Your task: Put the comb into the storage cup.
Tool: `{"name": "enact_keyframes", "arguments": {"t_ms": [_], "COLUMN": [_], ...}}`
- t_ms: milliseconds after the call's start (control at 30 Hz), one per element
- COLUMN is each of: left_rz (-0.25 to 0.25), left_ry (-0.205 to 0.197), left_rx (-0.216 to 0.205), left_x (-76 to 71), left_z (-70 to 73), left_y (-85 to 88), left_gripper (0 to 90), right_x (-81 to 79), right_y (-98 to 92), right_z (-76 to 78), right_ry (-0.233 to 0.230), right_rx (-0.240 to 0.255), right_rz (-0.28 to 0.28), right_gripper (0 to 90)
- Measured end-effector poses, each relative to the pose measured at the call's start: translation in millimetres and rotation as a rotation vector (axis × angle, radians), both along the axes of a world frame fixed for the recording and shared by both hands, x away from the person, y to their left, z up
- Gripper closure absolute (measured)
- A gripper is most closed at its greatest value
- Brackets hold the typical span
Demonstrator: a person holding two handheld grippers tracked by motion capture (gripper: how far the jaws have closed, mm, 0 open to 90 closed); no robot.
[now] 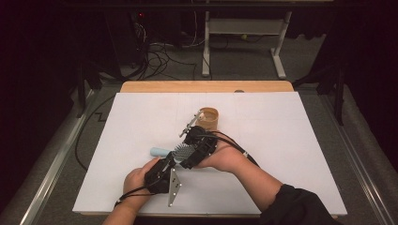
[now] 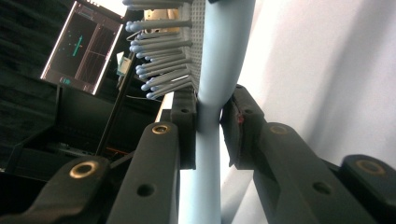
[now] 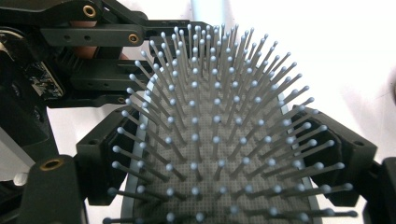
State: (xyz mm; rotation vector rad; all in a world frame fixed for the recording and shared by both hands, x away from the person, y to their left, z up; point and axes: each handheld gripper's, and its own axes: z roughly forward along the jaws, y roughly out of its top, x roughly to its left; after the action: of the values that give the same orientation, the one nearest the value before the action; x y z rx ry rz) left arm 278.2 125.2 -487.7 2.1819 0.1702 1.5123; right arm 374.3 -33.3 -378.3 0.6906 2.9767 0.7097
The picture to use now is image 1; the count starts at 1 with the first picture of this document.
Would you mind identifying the person's right hand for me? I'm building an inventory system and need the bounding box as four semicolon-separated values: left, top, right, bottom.
195;139;252;173

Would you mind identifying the tangle of floor cables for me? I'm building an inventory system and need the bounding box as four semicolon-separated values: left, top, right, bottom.
130;40;201;82

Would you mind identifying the person's left hand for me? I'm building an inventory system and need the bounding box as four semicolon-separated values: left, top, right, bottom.
122;157;161;205

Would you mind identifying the white table mat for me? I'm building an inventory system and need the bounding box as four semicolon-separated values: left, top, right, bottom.
72;91;348;217

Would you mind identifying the long black floor cable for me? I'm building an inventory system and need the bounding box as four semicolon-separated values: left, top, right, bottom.
74;94;116;173

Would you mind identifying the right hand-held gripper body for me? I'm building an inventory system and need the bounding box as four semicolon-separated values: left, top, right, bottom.
178;109;219;163

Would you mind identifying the white metal desk frame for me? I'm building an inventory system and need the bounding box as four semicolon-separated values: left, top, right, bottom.
201;10;293;80

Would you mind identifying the black computer tower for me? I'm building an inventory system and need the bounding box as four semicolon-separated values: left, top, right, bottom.
104;8;148;68

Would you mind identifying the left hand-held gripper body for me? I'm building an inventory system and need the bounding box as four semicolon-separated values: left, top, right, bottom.
144;158;183;208

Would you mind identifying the wooden cup with small figure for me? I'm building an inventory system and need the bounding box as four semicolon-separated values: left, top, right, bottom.
197;107;220;131

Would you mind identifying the light blue hairbrush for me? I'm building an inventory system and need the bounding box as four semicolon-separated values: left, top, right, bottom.
149;143;197;164

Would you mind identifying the black metal stand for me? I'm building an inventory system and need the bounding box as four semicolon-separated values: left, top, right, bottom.
292;60;350;127
74;59;123;119

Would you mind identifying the aluminium floor rail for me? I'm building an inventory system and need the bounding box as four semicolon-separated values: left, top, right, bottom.
318;93;395;225
18;88;97;225

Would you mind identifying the left hand-held gripper black cable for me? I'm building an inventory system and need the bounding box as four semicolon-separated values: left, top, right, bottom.
114;184;161;209

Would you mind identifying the person's black sleeve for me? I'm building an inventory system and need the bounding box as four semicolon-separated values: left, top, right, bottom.
258;184;345;225

